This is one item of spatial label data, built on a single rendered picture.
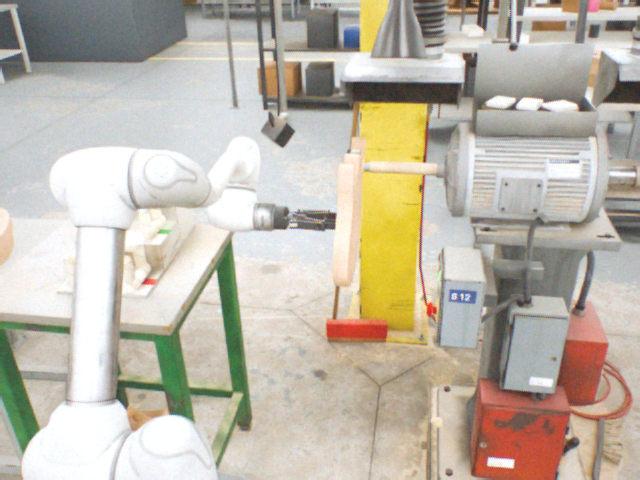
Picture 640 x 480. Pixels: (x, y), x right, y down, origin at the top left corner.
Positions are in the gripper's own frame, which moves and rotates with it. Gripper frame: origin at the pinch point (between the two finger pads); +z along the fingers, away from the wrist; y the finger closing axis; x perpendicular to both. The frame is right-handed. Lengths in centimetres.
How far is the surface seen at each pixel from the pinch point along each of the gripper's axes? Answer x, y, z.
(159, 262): -12, 14, -53
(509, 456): -66, 17, 55
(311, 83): 0, -477, -97
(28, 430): -66, 30, -95
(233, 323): -47, -17, -41
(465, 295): -3, 40, 35
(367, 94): 37.3, -3.8, 6.6
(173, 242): -9, 5, -52
